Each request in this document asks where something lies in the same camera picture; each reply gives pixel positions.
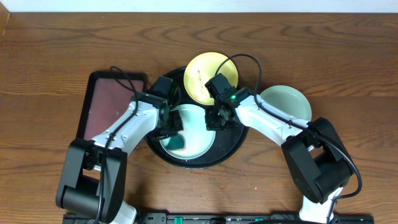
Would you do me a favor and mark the yellow plate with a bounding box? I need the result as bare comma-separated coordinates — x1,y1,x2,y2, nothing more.
183,52,228,106

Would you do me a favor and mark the green sponge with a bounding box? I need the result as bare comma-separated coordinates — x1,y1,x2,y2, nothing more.
166,135,185,151

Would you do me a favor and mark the round black serving tray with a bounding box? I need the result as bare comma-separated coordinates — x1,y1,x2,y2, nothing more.
145,67,248,169

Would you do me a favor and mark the mint green plate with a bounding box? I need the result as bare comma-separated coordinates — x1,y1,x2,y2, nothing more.
160,104,216,160
260,85,312,121

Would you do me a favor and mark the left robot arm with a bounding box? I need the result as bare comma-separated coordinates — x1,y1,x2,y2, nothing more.
55,91,175,223

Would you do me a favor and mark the mint green plate front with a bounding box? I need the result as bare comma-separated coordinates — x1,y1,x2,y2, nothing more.
160,104,216,160

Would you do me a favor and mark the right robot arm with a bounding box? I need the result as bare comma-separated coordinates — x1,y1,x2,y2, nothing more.
206,85,359,223

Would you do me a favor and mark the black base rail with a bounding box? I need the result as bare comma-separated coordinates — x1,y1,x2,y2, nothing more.
62,213,375,224

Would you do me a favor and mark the rectangular black brown tray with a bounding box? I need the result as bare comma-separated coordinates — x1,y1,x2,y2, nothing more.
76,71,147,140

